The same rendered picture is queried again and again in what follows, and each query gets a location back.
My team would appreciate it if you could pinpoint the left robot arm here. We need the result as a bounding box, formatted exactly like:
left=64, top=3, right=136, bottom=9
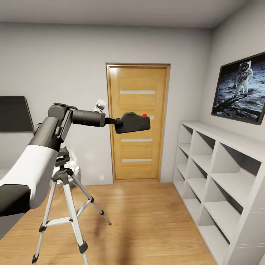
left=0, top=99, right=123, bottom=240

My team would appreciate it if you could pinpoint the camera tripod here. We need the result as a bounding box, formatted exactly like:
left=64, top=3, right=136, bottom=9
left=32, top=146, right=111, bottom=265

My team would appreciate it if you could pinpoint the digital camera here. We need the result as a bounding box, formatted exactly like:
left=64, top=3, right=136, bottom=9
left=115, top=112, right=151, bottom=134

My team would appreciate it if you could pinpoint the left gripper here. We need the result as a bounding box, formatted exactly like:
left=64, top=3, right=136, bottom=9
left=84, top=110, right=123, bottom=127

